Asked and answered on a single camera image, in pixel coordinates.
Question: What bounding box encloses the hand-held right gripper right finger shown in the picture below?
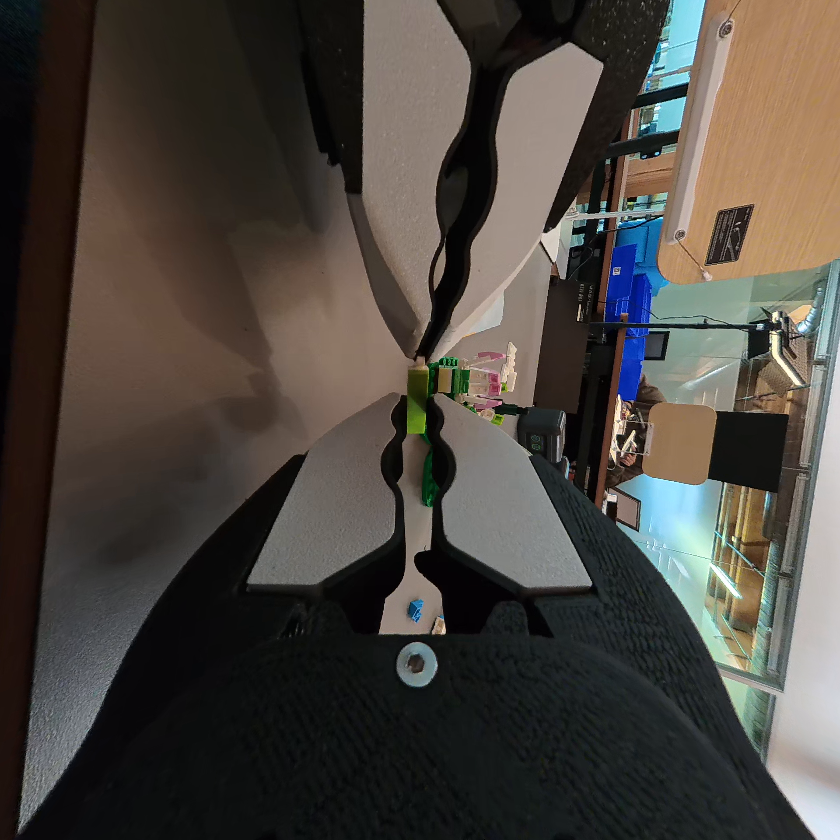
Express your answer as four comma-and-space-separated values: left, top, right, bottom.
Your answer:
427, 394, 595, 598

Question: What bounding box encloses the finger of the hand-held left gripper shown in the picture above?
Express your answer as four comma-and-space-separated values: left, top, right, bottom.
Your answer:
344, 0, 475, 357
425, 39, 605, 362

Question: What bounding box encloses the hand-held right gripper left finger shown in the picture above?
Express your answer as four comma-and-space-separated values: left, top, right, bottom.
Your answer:
246, 392, 404, 595

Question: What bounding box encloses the green lego garden model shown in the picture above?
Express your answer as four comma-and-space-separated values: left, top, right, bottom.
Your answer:
420, 343, 529, 509

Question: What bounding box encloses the lime green lego plate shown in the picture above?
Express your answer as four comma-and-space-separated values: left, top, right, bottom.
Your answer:
407, 364, 431, 435

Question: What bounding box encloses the grey power station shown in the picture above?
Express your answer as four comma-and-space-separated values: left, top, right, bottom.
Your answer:
517, 407, 567, 460

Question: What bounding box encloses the blue storage bin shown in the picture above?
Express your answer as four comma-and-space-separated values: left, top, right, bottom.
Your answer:
617, 338, 647, 403
607, 243, 657, 339

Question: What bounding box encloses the small wooden board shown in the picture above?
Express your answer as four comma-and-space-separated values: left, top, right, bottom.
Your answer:
642, 403, 718, 487

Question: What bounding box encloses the black panel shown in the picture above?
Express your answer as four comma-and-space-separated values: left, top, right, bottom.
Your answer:
709, 412, 790, 493

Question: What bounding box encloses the studio light on boom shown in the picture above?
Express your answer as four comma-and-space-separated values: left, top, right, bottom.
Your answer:
591, 308, 809, 388

